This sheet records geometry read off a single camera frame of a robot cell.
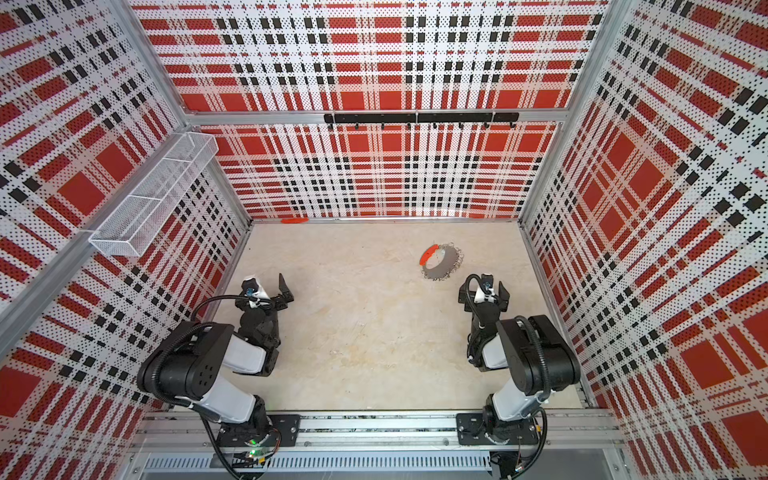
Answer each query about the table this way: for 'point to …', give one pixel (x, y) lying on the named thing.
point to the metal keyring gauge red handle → (426, 253)
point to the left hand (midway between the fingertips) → (266, 283)
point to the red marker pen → (294, 220)
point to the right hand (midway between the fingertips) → (484, 282)
